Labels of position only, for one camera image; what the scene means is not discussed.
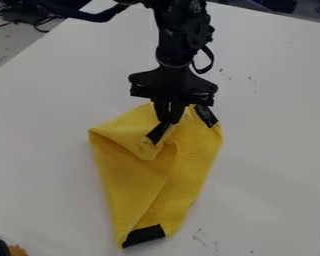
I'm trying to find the yellow cloth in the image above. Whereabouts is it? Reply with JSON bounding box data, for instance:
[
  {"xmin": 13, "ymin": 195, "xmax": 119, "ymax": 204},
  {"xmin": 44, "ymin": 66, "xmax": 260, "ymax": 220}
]
[{"xmin": 86, "ymin": 101, "xmax": 225, "ymax": 250}]

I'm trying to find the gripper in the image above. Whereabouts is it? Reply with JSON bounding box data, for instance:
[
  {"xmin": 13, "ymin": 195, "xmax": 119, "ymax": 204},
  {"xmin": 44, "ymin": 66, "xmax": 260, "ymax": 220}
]
[{"xmin": 126, "ymin": 65, "xmax": 221, "ymax": 125}]

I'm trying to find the black sleeved cable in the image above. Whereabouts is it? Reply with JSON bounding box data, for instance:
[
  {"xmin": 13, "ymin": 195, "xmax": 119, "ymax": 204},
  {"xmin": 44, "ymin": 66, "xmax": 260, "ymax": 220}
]
[{"xmin": 34, "ymin": 0, "xmax": 131, "ymax": 24}]

